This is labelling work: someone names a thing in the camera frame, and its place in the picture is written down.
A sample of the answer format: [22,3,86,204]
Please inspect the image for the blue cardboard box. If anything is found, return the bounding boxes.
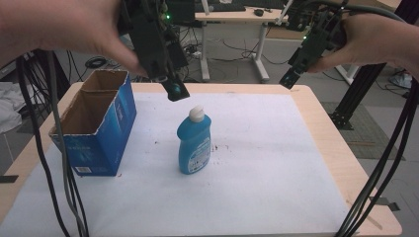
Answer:
[48,68,137,178]

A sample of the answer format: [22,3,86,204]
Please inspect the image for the black keyboard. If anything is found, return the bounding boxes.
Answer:
[194,1,247,14]

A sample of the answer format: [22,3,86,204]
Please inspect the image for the person's left hand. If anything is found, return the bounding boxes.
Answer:
[0,0,148,78]

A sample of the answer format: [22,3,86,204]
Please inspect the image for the white table mat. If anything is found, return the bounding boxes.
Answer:
[0,91,351,237]

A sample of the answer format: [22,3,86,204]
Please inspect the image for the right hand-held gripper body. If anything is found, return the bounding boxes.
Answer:
[286,0,348,74]

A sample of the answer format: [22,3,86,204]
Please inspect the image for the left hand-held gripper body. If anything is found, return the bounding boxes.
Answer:
[117,0,176,83]

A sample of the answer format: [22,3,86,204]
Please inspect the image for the right gripper cable bundle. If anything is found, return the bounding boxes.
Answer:
[334,77,419,237]

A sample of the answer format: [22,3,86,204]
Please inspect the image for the white-legged wooden desk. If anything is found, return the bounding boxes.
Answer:
[194,5,291,83]

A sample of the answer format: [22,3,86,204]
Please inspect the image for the blue bottle with white cap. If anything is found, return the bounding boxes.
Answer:
[176,105,212,176]

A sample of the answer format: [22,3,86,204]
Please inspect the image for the black metal stand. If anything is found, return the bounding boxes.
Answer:
[328,62,387,131]

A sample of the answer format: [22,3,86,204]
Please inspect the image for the left gripper cable bundle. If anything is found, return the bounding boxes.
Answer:
[15,48,91,237]

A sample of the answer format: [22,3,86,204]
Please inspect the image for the person's right hand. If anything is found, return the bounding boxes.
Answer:
[307,13,419,82]

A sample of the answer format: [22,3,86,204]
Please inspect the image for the gripper cable bundle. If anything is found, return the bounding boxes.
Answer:
[334,77,419,237]
[15,48,91,237]

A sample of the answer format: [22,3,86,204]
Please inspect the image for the white cloth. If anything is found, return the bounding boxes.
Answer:
[0,81,28,135]

